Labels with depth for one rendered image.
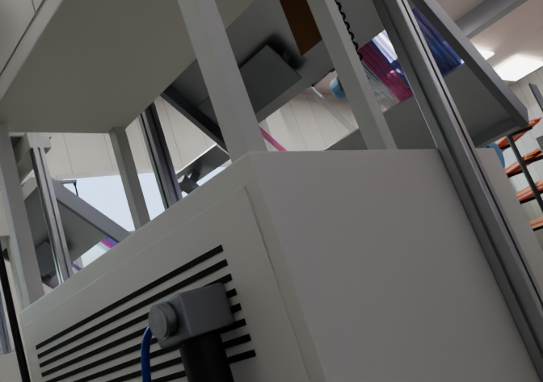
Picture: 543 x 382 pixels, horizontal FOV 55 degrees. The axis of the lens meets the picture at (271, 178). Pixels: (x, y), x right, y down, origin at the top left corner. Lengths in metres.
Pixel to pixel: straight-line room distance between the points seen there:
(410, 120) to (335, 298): 0.90
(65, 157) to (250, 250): 4.71
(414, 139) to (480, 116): 0.17
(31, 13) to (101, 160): 4.36
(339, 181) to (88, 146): 4.79
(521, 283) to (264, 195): 0.45
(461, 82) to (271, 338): 0.92
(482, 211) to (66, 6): 0.71
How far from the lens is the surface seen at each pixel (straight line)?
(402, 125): 1.39
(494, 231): 0.83
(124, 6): 0.92
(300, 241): 0.52
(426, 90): 0.88
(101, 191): 5.14
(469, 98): 1.34
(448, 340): 0.68
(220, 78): 0.57
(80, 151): 5.27
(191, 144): 5.88
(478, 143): 1.38
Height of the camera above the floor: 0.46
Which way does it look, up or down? 14 degrees up
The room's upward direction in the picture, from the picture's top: 19 degrees counter-clockwise
